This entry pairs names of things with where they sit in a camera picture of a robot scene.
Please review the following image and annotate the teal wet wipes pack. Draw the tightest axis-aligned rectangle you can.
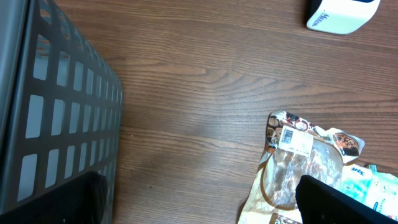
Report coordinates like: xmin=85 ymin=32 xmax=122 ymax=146
xmin=365 ymin=164 xmax=397 ymax=221

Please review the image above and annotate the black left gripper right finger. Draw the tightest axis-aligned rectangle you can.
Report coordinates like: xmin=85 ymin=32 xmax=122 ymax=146
xmin=295 ymin=175 xmax=397 ymax=224

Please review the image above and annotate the white barcode scanner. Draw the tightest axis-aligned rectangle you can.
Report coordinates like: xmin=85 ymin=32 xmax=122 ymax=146
xmin=307 ymin=0 xmax=381 ymax=35

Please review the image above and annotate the green tissue pack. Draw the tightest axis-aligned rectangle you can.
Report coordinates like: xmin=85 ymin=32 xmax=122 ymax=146
xmin=339 ymin=164 xmax=373 ymax=203

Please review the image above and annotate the brown white snack bag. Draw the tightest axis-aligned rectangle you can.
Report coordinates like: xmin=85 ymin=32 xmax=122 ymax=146
xmin=238 ymin=111 xmax=365 ymax=223

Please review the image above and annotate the grey plastic basket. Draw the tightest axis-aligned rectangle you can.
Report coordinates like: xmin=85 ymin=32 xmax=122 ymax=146
xmin=1 ymin=0 xmax=123 ymax=223

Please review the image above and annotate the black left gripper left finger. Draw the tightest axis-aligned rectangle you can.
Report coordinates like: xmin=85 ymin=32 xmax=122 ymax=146
xmin=1 ymin=171 xmax=108 ymax=224

